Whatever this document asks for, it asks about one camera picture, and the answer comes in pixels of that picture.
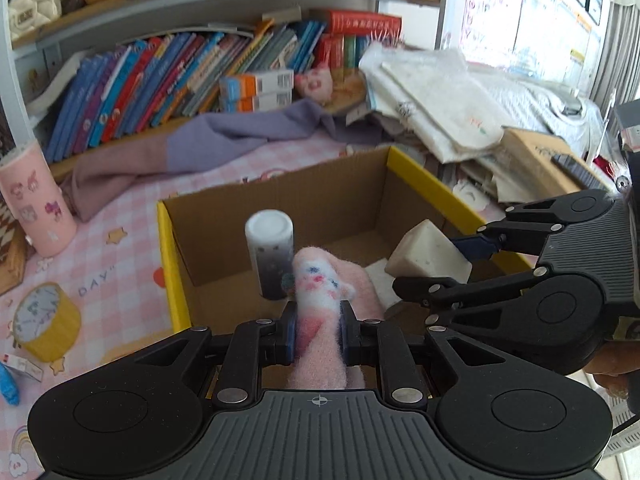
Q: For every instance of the wooden chess box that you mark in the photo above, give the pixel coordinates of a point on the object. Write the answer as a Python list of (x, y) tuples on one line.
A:
[(13, 251)]

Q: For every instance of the white shelf unit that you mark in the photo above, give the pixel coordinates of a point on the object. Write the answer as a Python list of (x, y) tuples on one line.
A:
[(113, 21)]

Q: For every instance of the pink checkered tablecloth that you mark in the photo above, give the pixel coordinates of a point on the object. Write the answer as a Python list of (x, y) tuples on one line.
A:
[(113, 274)]

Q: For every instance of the orange white boxes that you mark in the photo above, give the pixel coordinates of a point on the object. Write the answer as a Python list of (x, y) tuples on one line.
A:
[(256, 92)]

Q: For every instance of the pink knit glove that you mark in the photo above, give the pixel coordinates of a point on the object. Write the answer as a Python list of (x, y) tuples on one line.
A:
[(319, 284)]

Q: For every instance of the alphabet wall poster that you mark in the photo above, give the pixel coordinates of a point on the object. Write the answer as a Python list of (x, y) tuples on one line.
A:
[(543, 39)]

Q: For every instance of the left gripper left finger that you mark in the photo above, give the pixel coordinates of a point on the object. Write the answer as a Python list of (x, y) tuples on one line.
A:
[(253, 346)]

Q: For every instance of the row of books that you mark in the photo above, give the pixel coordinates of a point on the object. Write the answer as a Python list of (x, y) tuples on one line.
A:
[(147, 82)]

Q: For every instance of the pink pig plush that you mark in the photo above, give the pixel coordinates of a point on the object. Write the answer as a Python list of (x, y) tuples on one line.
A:
[(316, 84)]

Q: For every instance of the blue crumpled wrapper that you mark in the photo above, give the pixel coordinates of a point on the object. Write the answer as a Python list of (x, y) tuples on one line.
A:
[(8, 387)]

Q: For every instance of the cream white block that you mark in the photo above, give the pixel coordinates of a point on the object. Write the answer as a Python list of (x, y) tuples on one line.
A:
[(426, 252)]

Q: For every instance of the red thick book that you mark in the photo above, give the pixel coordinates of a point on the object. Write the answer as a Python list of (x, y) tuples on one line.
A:
[(358, 23)]

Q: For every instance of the white quilted handbag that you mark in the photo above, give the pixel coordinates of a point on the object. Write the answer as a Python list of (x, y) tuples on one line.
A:
[(28, 15)]

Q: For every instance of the purple pink cloth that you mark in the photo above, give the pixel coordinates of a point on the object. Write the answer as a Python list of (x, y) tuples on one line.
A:
[(205, 143)]

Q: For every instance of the dark blue spray bottle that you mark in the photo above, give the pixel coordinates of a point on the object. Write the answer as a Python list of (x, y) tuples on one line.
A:
[(269, 235)]

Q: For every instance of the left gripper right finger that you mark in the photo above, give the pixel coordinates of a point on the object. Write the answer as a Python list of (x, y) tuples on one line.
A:
[(396, 357)]

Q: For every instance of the small printed carton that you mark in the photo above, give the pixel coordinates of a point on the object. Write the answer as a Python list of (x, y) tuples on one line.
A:
[(22, 366)]

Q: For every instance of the pile of papers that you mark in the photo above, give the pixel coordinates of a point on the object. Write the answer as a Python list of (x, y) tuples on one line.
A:
[(460, 112)]

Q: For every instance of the pink cylinder container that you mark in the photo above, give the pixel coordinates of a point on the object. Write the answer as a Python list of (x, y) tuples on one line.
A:
[(35, 199)]

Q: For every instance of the yellow tape roll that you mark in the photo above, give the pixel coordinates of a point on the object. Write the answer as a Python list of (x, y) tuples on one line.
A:
[(46, 323)]

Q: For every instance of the yellow cardboard box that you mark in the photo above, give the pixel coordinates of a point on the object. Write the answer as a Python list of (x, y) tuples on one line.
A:
[(357, 208)]

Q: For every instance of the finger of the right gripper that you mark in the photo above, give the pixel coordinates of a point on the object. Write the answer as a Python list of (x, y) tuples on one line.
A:
[(527, 227), (540, 298)]

